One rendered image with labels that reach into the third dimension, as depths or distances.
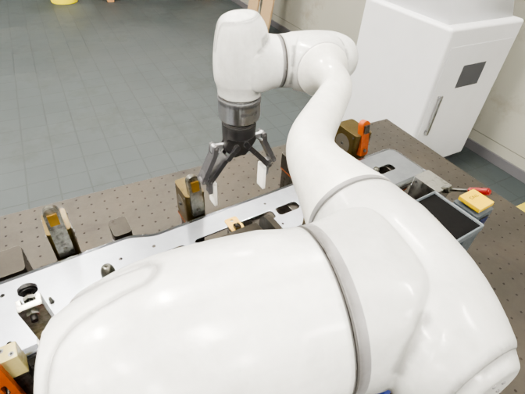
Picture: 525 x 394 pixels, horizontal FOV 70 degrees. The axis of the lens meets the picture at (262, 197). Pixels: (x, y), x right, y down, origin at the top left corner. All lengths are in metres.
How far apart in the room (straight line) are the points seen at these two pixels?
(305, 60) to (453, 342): 0.57
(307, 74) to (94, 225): 1.07
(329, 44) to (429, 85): 2.03
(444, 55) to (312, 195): 2.35
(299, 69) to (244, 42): 0.11
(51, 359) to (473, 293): 0.26
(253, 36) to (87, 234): 1.04
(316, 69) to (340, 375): 0.57
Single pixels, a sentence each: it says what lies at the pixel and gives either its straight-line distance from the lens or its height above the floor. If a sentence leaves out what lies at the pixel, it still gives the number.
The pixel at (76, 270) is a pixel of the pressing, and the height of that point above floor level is 1.00.
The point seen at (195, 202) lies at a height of 1.03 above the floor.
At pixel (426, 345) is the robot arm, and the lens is 0.27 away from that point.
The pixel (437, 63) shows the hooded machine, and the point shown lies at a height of 0.90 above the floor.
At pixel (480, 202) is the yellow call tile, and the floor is 1.16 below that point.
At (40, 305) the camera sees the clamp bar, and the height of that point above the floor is 1.21.
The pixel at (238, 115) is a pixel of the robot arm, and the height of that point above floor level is 1.37.
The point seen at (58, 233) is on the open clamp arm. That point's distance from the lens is 1.04.
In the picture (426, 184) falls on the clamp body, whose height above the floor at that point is 1.06.
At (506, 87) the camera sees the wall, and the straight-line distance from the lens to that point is 3.56.
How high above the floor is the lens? 1.74
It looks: 41 degrees down
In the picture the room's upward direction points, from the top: 4 degrees clockwise
